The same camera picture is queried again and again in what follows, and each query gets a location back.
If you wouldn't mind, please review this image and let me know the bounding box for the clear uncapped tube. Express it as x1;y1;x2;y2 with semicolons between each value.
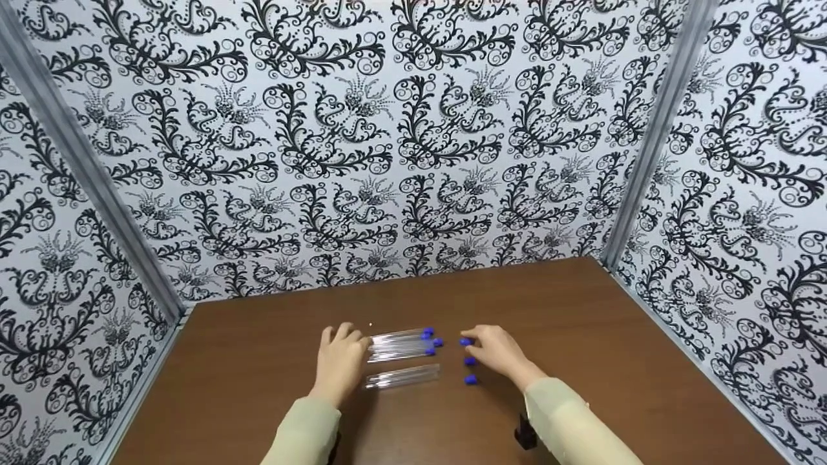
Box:
364;364;441;391

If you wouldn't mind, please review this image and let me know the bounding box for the person's left hand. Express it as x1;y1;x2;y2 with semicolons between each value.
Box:
309;322;374;409

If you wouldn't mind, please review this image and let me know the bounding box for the black wrist band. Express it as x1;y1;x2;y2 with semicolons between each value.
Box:
514;413;539;451

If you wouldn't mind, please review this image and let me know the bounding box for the person's right hand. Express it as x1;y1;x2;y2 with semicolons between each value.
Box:
461;325;550;392

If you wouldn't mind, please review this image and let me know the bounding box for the clear tube with blue cap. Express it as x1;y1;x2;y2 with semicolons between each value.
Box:
370;327;435;344
370;337;445;353
367;346;437;363

